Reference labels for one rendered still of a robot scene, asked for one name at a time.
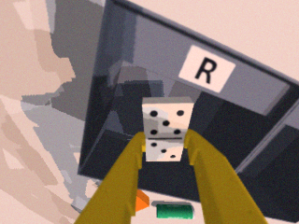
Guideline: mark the dark grey bin marked r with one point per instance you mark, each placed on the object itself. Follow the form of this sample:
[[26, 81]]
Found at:
[[141, 53]]

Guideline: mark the white domino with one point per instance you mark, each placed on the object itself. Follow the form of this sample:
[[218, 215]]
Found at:
[[166, 120]]

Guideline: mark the green aa battery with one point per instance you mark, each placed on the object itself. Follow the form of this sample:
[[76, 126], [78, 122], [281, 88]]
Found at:
[[178, 211]]

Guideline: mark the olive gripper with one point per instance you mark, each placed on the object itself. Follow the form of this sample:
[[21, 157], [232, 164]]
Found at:
[[223, 197]]

